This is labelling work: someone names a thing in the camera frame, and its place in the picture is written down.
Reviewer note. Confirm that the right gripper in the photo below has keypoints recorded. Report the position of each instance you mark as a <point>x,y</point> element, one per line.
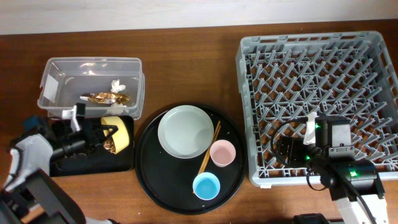
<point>295,144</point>

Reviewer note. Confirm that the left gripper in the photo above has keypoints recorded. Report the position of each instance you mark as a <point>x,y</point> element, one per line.
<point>87,127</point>

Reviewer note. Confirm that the yellow bowl with food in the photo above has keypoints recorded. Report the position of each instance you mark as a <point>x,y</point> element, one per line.
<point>120,139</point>

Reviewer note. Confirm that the white tissue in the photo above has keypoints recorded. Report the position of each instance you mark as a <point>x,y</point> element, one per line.
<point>117,109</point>
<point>116,87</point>

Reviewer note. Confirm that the brown gold snack wrapper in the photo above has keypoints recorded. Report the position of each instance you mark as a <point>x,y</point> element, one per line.
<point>106,98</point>

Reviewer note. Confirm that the grey plate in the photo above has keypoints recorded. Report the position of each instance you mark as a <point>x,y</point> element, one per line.
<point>185,131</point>

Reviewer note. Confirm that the blue cup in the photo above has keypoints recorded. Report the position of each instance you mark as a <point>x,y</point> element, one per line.
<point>206,186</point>

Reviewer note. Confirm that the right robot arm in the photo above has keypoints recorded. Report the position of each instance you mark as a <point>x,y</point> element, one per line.
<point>327,150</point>

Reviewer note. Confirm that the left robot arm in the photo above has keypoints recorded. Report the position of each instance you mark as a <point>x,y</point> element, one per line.
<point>29,186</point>

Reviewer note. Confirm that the grey dishwasher rack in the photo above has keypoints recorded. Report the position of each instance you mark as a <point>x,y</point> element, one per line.
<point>283,77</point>

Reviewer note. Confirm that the black rectangular tray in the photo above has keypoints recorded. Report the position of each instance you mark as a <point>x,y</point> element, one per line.
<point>99,161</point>

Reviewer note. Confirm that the clear plastic bin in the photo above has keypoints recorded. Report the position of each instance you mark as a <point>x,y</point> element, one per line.
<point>65,79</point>

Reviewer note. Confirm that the pink cup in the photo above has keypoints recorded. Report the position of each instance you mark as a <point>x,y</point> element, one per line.
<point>222,153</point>

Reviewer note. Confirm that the round black tray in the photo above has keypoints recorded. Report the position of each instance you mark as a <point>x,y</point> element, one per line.
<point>168,181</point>

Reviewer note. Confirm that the left wooden chopstick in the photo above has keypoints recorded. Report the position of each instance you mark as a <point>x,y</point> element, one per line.
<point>210,146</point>

